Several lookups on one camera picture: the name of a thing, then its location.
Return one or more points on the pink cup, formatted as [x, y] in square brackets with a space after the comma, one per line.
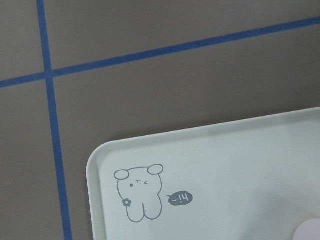
[308, 230]

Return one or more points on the cream serving tray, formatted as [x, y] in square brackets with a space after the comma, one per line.
[252, 179]

